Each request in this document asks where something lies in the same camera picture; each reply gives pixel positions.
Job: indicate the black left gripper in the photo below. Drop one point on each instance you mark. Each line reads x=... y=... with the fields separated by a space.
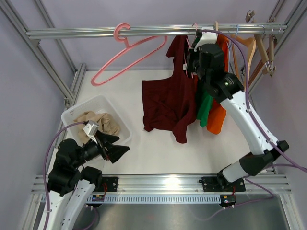
x=114 y=152

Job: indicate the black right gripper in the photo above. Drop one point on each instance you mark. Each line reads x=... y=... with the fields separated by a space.
x=191 y=57

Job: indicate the beige t shirt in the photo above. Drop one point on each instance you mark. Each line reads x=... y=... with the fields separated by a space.
x=107 y=124

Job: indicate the green t shirt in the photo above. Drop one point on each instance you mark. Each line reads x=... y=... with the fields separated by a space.
x=203 y=99

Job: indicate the maroon t shirt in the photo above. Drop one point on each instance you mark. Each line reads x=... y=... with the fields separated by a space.
x=169 y=104

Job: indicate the thin pink wire hanger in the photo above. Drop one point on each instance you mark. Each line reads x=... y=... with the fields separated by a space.
x=189 y=75

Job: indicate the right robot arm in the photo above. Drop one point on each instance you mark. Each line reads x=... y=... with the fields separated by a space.
x=207 y=61

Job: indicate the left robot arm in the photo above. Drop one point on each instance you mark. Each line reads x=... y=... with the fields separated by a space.
x=69 y=183

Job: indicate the orange t shirt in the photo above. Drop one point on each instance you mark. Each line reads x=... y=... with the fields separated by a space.
x=217 y=114

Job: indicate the brown wooden clip hanger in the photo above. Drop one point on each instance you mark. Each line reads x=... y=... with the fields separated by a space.
x=267 y=57

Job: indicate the white plastic basket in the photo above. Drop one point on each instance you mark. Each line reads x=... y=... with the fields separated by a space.
x=100 y=109

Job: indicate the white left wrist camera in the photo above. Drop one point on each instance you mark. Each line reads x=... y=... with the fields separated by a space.
x=90 y=129

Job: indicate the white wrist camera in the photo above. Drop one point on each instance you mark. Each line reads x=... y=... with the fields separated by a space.
x=90 y=129
x=205 y=37

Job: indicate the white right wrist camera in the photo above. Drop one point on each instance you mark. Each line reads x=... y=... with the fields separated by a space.
x=205 y=37

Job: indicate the blue wire hanger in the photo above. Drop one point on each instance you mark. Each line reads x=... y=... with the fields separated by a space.
x=232 y=43

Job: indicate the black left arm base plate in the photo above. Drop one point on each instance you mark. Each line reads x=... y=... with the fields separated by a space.
x=110 y=183

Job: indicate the white slotted cable duct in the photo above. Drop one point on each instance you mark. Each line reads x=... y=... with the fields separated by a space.
x=154 y=199

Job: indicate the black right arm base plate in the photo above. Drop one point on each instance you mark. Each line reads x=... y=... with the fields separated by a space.
x=211 y=184

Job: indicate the aluminium hanging rail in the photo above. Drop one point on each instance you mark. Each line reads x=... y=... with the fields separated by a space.
x=157 y=30

